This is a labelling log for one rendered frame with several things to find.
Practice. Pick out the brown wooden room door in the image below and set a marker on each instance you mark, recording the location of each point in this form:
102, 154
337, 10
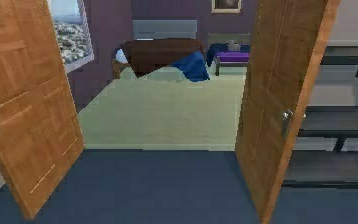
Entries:
280, 83
27, 100

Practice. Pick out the framed wall picture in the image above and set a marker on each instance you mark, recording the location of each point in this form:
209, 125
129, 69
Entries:
226, 5

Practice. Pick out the bed with brown blue blankets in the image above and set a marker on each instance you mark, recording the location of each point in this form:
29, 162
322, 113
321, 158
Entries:
163, 53

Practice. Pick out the window with white frame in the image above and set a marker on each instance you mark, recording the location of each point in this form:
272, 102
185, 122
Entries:
72, 36

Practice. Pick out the white pillow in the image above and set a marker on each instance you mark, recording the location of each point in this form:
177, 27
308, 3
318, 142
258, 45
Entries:
121, 56

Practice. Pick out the black shelf unit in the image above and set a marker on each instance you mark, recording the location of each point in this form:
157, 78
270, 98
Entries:
337, 120

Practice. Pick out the bench with purple cushion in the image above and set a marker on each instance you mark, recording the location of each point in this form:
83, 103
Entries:
229, 55

